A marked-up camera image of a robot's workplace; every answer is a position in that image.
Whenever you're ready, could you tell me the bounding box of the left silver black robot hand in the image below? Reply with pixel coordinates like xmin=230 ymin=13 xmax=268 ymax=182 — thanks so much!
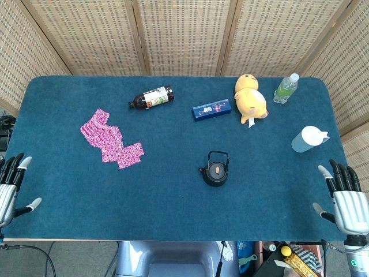
xmin=0 ymin=152 xmax=43 ymax=229

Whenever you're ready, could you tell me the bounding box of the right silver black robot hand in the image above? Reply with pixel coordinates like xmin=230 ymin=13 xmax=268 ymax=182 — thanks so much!
xmin=312 ymin=158 xmax=369 ymax=235

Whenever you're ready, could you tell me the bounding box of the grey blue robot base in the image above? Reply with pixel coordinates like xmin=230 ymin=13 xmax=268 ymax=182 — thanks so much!
xmin=115 ymin=241 xmax=240 ymax=277

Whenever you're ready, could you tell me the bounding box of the black cast iron teapot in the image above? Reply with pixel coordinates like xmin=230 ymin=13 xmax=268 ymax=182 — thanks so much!
xmin=198 ymin=150 xmax=231 ymax=187

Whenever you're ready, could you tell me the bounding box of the striped grey package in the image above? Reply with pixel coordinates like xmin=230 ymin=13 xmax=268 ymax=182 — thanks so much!
xmin=291 ymin=244 xmax=325 ymax=272

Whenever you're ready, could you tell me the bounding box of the white translucent plastic pitcher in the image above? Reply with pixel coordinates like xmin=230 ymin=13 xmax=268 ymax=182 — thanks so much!
xmin=291 ymin=125 xmax=329 ymax=154

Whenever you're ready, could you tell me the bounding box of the yellow snack packet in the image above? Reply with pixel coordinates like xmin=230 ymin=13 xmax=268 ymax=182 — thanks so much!
xmin=284 ymin=253 xmax=318 ymax=277

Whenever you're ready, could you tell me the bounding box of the black storage box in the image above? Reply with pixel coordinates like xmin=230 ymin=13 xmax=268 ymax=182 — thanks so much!
xmin=253 ymin=250 xmax=292 ymax=277

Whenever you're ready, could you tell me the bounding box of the teal plastic item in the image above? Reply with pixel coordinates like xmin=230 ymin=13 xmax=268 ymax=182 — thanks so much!
xmin=237 ymin=241 xmax=258 ymax=268

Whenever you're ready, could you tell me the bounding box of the pink patterned cloth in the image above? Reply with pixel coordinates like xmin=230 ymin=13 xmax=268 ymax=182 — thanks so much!
xmin=80 ymin=108 xmax=145 ymax=170

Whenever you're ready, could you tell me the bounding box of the clear water bottle green label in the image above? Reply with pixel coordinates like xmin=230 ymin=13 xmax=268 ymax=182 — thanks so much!
xmin=273 ymin=73 xmax=300 ymax=104

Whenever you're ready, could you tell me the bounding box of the yellow plush toy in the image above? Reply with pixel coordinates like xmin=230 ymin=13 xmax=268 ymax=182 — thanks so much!
xmin=234 ymin=73 xmax=269 ymax=128

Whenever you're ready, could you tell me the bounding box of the blue carpet table mat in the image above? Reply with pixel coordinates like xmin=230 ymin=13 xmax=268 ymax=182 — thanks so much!
xmin=4 ymin=75 xmax=347 ymax=242

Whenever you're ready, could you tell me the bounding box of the dark blue rectangular box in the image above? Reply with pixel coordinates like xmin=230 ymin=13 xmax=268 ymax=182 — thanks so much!
xmin=192 ymin=98 xmax=232 ymax=122

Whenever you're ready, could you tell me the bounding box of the brown tea plastic bottle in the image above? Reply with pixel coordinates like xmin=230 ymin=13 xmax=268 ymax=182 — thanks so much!
xmin=128 ymin=84 xmax=175 ymax=110

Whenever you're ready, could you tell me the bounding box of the wicker folding screen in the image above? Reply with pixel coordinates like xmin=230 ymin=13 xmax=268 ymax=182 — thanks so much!
xmin=0 ymin=0 xmax=369 ymax=191

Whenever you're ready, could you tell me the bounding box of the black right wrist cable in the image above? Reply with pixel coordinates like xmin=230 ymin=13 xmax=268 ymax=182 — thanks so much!
xmin=321 ymin=238 xmax=347 ymax=254

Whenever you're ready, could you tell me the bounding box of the black equipment with cables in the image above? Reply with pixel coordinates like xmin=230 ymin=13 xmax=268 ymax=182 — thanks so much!
xmin=0 ymin=114 xmax=17 ymax=151

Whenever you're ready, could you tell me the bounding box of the black floor cable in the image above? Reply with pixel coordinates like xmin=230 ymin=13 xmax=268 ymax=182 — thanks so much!
xmin=0 ymin=244 xmax=57 ymax=277

